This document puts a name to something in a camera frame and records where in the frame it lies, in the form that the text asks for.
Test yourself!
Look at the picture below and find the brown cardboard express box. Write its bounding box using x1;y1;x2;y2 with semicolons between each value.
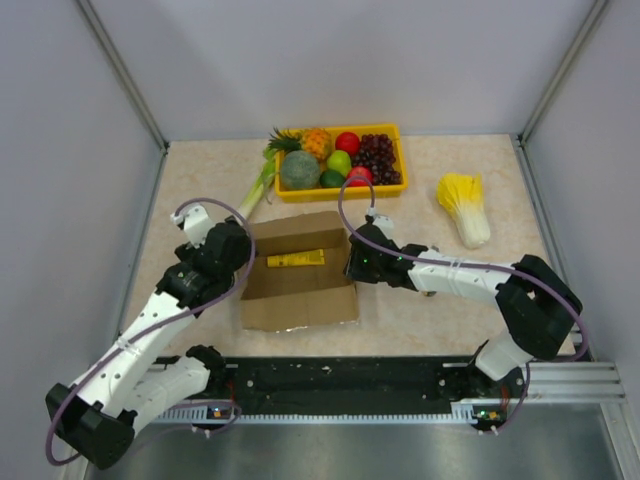
240;211;359;332

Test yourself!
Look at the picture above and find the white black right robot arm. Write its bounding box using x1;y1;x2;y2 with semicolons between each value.
344;216;583;396

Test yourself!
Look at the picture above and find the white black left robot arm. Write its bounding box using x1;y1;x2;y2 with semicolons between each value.
45;213;256;469

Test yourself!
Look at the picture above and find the yellow tube in box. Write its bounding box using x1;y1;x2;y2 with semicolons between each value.
266;249;326;268

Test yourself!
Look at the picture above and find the green white leek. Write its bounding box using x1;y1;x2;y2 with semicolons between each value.
238;147;277;219

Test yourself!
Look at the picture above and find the dark green lime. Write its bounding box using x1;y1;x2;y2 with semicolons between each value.
319;170;346;189

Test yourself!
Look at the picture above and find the red apple front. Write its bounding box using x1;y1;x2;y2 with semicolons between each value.
346;166;374;188

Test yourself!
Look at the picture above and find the red apple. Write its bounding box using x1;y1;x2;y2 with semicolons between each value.
334;131;361;156
346;166;374;188

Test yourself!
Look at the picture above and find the light green apple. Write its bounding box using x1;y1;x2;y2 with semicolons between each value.
326;150;352;177

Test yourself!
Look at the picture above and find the green cantaloupe melon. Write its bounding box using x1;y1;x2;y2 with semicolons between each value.
279;150;321;190

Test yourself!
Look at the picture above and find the purple grape bunch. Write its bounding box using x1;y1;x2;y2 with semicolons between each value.
351;134;402;186

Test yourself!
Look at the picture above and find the yellow napa cabbage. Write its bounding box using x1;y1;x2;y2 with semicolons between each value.
436;173;491;249

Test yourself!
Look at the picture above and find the red apple rear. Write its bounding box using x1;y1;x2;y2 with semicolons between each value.
334;131;361;156

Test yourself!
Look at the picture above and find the pineapple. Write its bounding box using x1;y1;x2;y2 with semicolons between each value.
268;128;332;162

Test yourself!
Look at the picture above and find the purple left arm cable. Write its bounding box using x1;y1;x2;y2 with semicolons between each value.
45;198;257;466

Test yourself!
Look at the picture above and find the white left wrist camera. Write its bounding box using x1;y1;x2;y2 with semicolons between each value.
171;202;214;248

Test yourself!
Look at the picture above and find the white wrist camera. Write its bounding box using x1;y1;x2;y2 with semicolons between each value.
365;207;394;238
171;202;214;248

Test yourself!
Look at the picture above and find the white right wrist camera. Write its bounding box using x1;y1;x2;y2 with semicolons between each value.
365;207;394;238

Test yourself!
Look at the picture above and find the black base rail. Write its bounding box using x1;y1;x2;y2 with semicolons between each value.
194;356;524;416

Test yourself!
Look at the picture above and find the white slotted cable duct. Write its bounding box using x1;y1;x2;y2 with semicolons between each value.
154;403;504;426

